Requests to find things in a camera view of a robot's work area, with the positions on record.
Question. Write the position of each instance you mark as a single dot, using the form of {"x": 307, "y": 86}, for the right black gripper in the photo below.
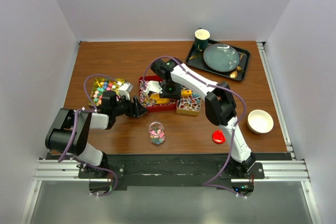
{"x": 175, "y": 95}

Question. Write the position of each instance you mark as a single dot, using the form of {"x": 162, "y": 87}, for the clear plastic jar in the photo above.
{"x": 157, "y": 133}

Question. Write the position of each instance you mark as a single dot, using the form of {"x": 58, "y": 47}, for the red jar lid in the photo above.
{"x": 218, "y": 137}

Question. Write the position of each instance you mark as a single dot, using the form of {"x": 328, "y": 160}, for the white bowl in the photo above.
{"x": 260, "y": 122}

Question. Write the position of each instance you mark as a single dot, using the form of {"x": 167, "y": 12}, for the gold spoon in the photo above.
{"x": 238, "y": 73}

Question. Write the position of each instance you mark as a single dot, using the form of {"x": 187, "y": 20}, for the gold tin of lollipops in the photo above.
{"x": 189, "y": 103}

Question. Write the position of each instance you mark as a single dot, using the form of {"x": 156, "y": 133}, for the dark teal plate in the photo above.
{"x": 221, "y": 57}

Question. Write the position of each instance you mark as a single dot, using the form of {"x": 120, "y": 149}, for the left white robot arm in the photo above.
{"x": 69, "y": 131}

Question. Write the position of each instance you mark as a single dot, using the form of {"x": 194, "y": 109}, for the tin of star candies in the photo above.
{"x": 103, "y": 84}

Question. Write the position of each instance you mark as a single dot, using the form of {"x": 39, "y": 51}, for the yellow plastic scoop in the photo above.
{"x": 158, "y": 100}

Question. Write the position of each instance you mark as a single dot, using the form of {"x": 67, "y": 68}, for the red tin swirl lollipops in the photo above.
{"x": 150, "y": 104}

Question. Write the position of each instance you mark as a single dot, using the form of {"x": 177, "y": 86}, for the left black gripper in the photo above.
{"x": 135, "y": 108}

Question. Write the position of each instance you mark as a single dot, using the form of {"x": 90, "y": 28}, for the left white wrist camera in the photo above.
{"x": 125, "y": 89}

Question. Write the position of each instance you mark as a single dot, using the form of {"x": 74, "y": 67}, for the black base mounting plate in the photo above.
{"x": 187, "y": 170}

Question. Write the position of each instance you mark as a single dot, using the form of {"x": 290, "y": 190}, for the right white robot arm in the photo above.
{"x": 223, "y": 107}

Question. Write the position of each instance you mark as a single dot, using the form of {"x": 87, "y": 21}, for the dark green paper cup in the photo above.
{"x": 201, "y": 37}

